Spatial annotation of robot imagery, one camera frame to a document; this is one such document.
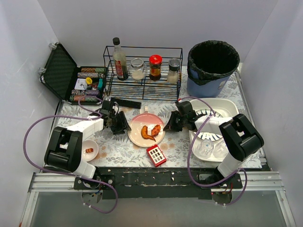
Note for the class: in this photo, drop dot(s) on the black poker chip case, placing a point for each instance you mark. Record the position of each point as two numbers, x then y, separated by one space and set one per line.
59 75

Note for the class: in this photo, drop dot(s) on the red tan poker chip stack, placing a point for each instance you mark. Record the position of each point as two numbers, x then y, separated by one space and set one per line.
93 69

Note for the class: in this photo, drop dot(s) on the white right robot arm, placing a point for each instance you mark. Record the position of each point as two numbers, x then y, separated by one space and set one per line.
240 136

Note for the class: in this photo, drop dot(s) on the blue bin with black bag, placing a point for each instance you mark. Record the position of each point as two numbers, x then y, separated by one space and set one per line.
209 66

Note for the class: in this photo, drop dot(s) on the red orange food piece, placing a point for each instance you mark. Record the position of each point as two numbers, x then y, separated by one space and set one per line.
155 131

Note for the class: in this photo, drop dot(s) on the teal card box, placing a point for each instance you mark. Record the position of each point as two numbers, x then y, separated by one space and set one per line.
100 84

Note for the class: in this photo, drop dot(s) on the clear plastic cup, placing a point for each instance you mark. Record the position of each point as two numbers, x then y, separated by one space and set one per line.
221 150
203 148

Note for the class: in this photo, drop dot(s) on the yellow dealer chip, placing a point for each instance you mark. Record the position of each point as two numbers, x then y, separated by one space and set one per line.
88 80

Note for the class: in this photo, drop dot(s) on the orange food slice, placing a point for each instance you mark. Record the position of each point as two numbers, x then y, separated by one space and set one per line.
145 135

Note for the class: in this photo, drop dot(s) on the red lid chili sauce jar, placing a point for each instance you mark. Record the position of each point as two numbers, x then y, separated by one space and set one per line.
155 62

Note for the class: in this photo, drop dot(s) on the white rectangular basin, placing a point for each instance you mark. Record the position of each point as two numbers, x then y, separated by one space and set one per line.
224 107

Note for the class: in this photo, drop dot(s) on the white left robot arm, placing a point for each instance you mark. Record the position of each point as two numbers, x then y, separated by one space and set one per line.
65 146

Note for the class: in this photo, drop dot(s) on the blue yellow poker chip stack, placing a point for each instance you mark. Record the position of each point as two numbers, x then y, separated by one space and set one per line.
76 92

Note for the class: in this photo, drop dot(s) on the blue striped white plate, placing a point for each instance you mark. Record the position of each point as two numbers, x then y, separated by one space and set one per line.
210 130

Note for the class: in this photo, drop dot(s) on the round glass jar with powder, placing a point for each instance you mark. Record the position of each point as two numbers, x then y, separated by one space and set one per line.
137 69

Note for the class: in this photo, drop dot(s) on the small white bowl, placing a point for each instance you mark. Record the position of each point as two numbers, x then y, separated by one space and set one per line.
89 144

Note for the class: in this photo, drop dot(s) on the dark sauce glass bottle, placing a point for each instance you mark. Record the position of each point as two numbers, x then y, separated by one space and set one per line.
119 60

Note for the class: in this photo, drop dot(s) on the red toy window block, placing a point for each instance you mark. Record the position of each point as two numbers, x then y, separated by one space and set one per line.
156 155

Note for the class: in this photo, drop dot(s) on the purple poker chip stack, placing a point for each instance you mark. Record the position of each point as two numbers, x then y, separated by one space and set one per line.
92 75

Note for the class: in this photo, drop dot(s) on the pink white plate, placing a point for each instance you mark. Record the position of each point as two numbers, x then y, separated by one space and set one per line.
136 124

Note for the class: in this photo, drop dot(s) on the glass salt grinder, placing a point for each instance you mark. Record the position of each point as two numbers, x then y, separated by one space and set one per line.
173 73

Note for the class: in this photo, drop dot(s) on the black rhinestone microphone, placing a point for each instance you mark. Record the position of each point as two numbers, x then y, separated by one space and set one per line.
125 103

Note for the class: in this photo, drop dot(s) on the small sausage piece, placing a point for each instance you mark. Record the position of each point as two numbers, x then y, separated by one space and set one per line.
89 150

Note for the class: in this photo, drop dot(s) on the black wire rack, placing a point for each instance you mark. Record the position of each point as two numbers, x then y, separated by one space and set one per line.
154 85

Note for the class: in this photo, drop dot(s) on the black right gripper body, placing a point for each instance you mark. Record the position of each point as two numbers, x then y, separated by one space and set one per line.
177 121

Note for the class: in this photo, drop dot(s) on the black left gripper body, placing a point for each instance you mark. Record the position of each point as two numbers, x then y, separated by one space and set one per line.
117 123

